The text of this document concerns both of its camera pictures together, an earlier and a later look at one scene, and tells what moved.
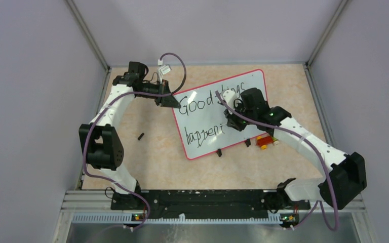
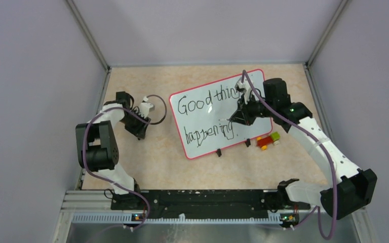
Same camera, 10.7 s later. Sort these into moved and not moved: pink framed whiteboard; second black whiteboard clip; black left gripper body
Moved: black left gripper body
Not moved: pink framed whiteboard; second black whiteboard clip
